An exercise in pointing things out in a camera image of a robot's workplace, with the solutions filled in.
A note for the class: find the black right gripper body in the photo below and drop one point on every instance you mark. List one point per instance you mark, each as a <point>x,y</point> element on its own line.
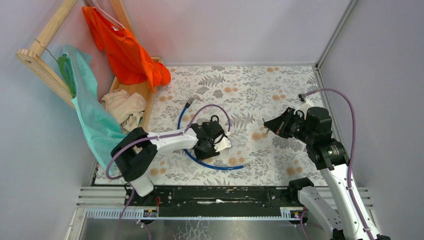
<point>295,127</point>

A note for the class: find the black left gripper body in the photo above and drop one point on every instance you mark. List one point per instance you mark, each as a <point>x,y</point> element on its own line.
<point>207,152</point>

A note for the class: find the black padlock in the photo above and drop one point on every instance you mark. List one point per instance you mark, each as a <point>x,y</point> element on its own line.
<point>214,118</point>

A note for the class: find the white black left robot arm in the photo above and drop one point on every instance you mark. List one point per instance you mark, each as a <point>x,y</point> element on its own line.
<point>134,154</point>

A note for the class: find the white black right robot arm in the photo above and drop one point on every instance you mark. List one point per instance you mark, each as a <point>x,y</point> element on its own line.
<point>326,153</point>

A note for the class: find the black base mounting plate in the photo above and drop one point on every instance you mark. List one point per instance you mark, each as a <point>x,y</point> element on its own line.
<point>217,201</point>

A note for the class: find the beige crumpled cloth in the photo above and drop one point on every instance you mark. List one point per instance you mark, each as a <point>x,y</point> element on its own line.
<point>127,109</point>

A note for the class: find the teal cloth garment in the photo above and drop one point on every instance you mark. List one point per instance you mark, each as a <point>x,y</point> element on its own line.
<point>101,130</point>

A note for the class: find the orange t-shirt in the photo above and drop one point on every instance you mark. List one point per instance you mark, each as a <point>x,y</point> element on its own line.
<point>128,60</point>

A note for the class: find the green clothes hanger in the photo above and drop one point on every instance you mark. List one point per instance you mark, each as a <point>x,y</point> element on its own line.
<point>67,72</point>

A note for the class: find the pink clothes hanger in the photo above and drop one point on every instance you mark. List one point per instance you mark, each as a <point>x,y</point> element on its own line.
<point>97,6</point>

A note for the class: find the wooden clothes rack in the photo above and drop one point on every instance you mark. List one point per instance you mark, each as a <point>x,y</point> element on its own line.
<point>45,64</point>

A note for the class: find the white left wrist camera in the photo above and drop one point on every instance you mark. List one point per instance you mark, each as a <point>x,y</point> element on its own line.
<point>222,143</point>

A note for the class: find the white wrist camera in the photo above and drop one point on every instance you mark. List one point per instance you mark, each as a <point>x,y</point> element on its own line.
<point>222,143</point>
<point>306,104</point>

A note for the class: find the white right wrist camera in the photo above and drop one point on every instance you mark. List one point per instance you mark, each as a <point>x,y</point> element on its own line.
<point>306,104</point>

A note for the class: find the grey aluminium frame rail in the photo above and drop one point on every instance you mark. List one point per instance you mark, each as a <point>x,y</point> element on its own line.
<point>331,66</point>

